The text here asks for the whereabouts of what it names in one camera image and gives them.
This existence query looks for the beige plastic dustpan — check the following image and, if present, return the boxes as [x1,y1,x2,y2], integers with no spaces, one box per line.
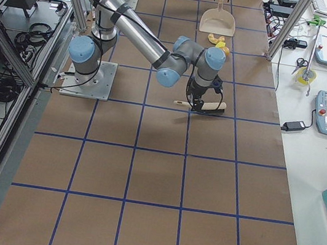
[199,0,235,37]

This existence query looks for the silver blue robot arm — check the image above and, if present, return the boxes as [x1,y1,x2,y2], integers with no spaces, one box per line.
[89,0,226,114]

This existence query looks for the croissant bread piece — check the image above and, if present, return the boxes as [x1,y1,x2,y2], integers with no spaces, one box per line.
[207,33,225,45]

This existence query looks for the brown potato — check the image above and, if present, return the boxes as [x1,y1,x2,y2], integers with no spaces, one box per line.
[220,47,230,56]

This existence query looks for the yellow sponge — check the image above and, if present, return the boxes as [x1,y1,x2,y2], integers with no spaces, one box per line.
[215,41,226,48]

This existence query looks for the black power adapter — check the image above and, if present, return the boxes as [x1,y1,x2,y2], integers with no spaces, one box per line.
[281,121,306,132]

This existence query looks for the yellow tape roll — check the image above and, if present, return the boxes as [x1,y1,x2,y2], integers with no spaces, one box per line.
[295,67,317,86]

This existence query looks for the aluminium frame post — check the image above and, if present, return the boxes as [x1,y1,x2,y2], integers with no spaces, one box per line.
[266,0,312,61]

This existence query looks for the black handled scissors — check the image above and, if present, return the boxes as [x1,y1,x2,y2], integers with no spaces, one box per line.
[291,58,309,74]

